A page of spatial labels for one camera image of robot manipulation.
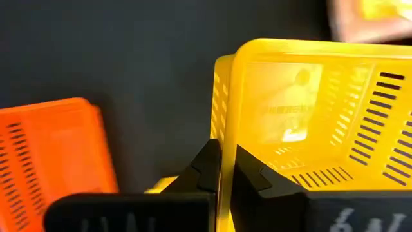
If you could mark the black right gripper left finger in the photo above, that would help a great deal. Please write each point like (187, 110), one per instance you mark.
(145, 212)

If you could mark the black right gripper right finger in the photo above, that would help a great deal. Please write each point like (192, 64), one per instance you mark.
(289, 212)

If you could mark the yellow slotted plastic basket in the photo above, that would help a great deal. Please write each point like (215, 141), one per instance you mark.
(386, 8)
(322, 167)

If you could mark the orange slotted plastic basket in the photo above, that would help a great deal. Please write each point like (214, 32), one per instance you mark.
(64, 151)

